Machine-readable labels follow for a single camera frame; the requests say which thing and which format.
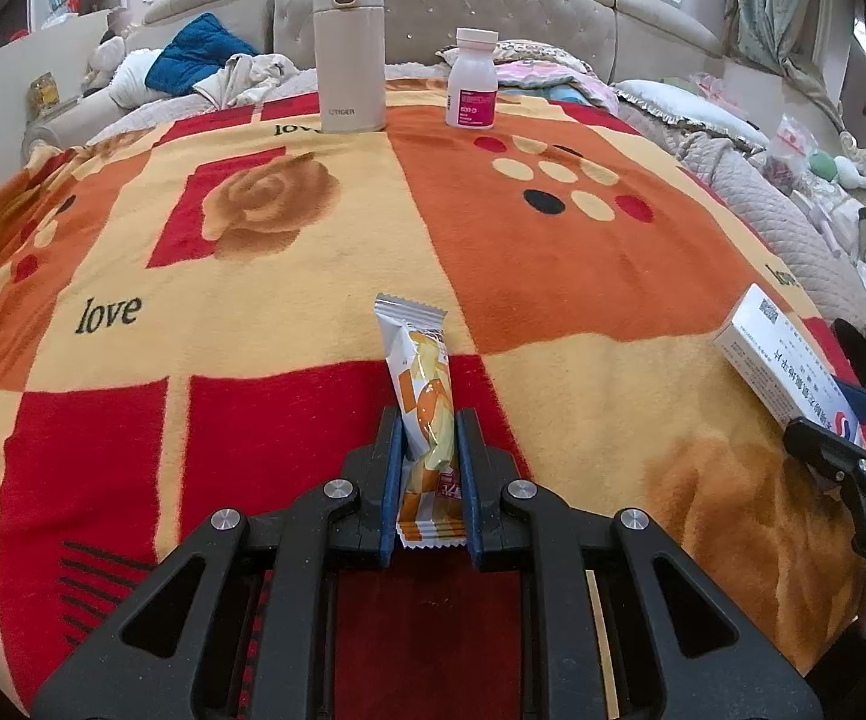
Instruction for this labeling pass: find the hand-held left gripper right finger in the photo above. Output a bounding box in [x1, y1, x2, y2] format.
[455, 406, 828, 720]

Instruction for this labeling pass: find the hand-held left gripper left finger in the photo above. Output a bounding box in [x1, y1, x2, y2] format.
[31, 405, 407, 720]

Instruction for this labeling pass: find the white medicine box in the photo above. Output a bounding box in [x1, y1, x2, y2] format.
[712, 283, 866, 451]

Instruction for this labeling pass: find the orange white snack bar packet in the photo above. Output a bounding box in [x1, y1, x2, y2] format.
[373, 292, 471, 548]

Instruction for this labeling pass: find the red orange printed blanket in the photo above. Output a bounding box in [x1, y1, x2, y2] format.
[0, 79, 866, 720]

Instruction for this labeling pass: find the quilted beige sofa cover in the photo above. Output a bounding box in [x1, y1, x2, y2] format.
[676, 127, 866, 331]

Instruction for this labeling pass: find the clear plastic snack jar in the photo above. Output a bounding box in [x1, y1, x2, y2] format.
[766, 114, 816, 192]

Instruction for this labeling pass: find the white pillow gold trim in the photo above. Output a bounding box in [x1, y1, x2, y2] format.
[613, 77, 771, 151]

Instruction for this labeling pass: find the pale green patterned curtain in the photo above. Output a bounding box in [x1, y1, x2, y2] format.
[725, 0, 850, 87]

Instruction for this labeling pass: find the white pill bottle pink label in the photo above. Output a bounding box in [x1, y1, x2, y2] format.
[445, 28, 499, 130]

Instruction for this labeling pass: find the folded pink blue blanket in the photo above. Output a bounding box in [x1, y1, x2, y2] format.
[440, 41, 621, 110]

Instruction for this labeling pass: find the white crumpled cloth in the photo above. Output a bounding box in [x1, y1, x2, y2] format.
[193, 52, 302, 107]

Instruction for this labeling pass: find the white thermos bottle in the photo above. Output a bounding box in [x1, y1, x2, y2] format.
[314, 0, 389, 134]

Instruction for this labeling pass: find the blue quilted jacket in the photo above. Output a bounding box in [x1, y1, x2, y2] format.
[145, 13, 261, 97]

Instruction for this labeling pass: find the beige tufted sofa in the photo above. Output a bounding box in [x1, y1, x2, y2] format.
[23, 0, 866, 331]

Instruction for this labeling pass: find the white plush pillow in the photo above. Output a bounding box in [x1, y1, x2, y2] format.
[106, 49, 167, 106]

